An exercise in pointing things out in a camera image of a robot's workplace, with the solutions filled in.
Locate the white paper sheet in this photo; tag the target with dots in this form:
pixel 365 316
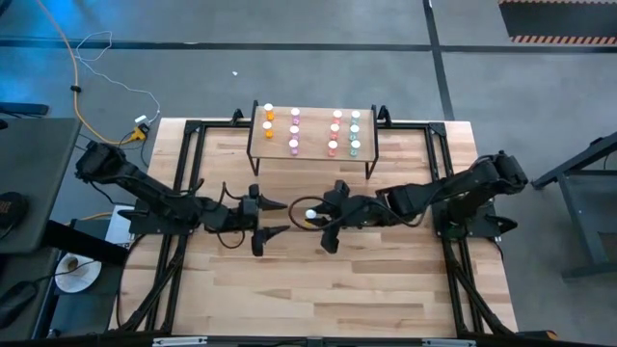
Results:
pixel 119 226

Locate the black round disc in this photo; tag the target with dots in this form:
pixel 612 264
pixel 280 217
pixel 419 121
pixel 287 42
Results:
pixel 9 209

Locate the black metal stand frame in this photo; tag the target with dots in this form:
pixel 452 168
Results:
pixel 575 217

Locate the wooden shelf black legs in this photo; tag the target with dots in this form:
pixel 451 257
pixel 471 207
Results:
pixel 315 152

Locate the black hazard-striped floor mat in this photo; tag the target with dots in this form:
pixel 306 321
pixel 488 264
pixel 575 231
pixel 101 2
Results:
pixel 554 19

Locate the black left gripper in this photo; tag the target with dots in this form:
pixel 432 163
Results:
pixel 241 214

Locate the black aluminium table frame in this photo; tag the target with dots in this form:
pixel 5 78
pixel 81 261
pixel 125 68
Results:
pixel 217 125

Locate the yellow power plug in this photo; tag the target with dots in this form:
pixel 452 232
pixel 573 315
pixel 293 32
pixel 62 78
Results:
pixel 140 133

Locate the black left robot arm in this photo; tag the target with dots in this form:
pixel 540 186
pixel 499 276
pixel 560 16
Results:
pixel 149 193

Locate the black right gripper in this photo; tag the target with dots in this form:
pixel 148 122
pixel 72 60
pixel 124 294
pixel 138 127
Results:
pixel 349 212

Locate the amber yellow medicine bottle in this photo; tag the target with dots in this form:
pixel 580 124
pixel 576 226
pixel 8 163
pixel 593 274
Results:
pixel 311 213
pixel 267 131
pixel 269 113

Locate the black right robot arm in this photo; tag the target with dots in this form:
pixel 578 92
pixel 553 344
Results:
pixel 458 193

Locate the silver aluminium profile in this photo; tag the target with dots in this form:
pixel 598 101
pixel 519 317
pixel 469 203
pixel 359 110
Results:
pixel 448 342
pixel 180 341

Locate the dark grey desk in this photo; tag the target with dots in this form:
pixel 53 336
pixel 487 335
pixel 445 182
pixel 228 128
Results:
pixel 34 183

